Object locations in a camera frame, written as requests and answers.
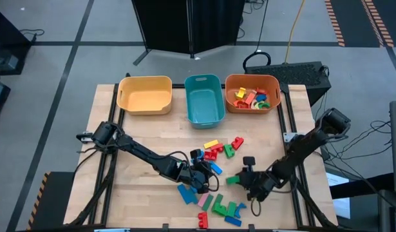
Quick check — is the long blue wooden block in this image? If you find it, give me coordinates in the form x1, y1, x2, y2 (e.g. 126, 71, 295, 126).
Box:
176, 183, 194, 205

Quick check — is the blue notched block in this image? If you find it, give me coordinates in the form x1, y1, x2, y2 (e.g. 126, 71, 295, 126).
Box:
233, 202, 248, 219

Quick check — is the orange-red long wooden block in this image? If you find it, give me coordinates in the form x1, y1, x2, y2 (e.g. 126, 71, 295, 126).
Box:
244, 91, 258, 106

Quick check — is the yellow plastic bin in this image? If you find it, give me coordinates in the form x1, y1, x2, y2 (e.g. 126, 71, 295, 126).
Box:
116, 75, 173, 116

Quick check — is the black striped floor mat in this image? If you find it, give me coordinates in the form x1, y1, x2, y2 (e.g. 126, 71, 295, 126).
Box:
26, 170, 77, 231

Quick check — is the black partition panel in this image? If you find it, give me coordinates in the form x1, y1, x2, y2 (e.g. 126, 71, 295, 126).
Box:
191, 0, 247, 55
131, 0, 194, 67

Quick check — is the black cable bundle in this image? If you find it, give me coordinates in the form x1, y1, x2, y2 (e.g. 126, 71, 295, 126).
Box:
319, 119, 393, 162

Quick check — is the black hanging cable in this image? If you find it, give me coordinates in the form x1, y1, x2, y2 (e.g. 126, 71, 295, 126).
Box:
241, 0, 272, 73

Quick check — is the pink wooden block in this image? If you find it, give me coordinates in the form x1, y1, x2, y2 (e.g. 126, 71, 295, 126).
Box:
197, 192, 210, 208

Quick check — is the dark green long block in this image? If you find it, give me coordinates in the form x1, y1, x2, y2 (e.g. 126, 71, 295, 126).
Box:
202, 194, 214, 212

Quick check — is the white paper sheet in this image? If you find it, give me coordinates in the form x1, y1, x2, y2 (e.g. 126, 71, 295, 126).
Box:
325, 172, 352, 220

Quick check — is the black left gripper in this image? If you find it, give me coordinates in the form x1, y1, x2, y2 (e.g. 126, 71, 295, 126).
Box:
183, 148, 217, 195

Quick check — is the teal plastic bin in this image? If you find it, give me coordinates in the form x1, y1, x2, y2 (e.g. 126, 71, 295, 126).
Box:
184, 73, 226, 130

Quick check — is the red two-stud plastic brick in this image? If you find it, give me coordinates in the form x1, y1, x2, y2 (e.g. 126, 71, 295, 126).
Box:
231, 136, 245, 151
198, 211, 209, 229

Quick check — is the black cabinet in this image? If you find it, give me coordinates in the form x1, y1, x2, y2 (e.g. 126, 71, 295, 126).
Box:
0, 6, 33, 77

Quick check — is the black computer case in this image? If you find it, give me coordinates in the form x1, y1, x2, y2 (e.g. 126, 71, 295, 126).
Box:
245, 61, 333, 107

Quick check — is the orange plastic bin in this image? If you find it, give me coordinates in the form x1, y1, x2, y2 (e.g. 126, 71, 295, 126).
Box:
225, 73, 281, 114

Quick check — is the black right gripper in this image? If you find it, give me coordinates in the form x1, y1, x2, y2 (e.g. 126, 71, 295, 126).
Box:
236, 156, 278, 201

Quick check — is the green plastic stud brick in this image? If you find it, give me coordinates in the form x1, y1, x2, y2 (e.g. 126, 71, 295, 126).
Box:
211, 203, 228, 217
223, 144, 236, 159

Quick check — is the yellow hanging cable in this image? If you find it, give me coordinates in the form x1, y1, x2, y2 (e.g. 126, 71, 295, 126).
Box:
283, 0, 306, 64

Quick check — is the yellow rectangular wooden block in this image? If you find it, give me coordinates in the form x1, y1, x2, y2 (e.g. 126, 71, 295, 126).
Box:
203, 139, 220, 150

